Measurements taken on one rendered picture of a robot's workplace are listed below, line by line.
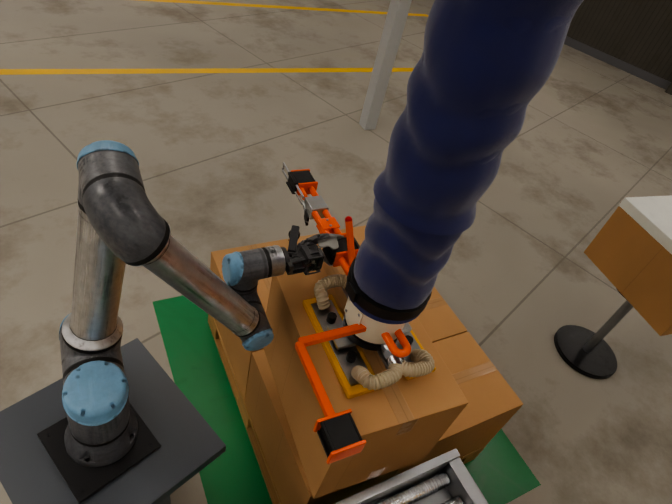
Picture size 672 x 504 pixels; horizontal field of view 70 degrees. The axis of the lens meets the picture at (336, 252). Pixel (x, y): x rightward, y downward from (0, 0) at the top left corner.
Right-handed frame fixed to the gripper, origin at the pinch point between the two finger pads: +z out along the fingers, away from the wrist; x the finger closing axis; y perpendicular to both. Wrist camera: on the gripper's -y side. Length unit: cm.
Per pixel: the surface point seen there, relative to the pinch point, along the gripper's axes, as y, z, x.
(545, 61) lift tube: 40, 1, 77
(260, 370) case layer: -1, -19, -66
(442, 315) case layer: -2, 73, -66
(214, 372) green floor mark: -38, -25, -120
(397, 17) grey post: -248, 182, -17
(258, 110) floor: -292, 89, -121
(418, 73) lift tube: 24, -10, 68
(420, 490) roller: 62, 17, -65
